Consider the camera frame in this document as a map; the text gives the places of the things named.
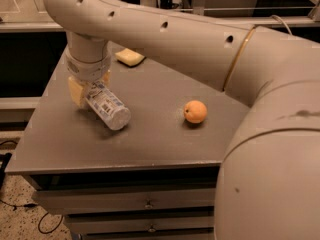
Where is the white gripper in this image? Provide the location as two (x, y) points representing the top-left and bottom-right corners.
(65, 48), (111, 109)

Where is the blue plastic water bottle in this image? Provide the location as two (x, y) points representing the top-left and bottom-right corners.
(85, 81), (131, 131)

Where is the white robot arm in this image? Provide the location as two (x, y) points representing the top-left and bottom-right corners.
(44, 0), (320, 240)

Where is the yellow sponge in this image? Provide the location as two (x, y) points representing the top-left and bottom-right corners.
(115, 48), (145, 67)

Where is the orange fruit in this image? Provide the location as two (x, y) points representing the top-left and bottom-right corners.
(184, 100), (207, 124)

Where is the grey drawer cabinet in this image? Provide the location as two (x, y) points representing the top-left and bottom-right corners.
(6, 60), (248, 240)

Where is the upper grey drawer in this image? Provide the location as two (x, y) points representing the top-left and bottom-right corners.
(33, 185), (215, 215)

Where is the grey drawer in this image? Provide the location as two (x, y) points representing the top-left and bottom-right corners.
(65, 212), (214, 234)
(33, 185), (215, 215)

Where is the lower grey drawer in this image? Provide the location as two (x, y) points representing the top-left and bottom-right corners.
(65, 212), (214, 234)

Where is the black floor cable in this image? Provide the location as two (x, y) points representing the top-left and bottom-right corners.
(0, 140), (64, 235)

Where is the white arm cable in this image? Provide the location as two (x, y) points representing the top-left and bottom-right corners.
(270, 14), (294, 36)

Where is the metal guard rail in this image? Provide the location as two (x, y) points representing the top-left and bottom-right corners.
(0, 0), (320, 32)

